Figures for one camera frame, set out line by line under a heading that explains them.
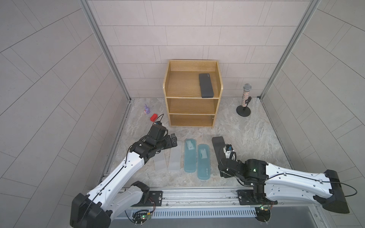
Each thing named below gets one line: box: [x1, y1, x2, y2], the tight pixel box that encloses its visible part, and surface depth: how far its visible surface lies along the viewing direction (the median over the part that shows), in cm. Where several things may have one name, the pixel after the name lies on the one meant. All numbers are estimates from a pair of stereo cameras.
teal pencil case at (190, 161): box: [183, 138, 197, 173], surface depth 87 cm
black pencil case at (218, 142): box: [211, 136, 226, 165], surface depth 81 cm
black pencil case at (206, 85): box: [198, 73, 214, 98], surface depth 82 cm
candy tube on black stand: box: [236, 83, 252, 117], surface depth 98 cm
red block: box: [150, 113, 159, 123], surface depth 106 cm
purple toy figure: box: [143, 103, 151, 114], surface depth 107 cm
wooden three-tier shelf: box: [162, 59, 223, 128], surface depth 89 cm
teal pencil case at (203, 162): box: [197, 143, 211, 181], surface depth 85 cm
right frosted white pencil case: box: [168, 140, 183, 172], surface depth 84 cm
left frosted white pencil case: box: [153, 149, 168, 172], surface depth 82 cm
